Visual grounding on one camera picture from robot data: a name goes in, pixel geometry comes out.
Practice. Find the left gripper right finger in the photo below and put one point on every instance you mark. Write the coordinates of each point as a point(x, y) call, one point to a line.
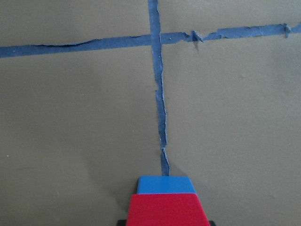
point(211, 223)

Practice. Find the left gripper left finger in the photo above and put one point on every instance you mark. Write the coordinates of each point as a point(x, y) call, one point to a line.
point(122, 222)

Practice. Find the red block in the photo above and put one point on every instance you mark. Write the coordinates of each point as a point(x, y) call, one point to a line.
point(166, 210)

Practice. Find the blue block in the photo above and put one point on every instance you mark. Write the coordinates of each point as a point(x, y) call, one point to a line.
point(165, 185)

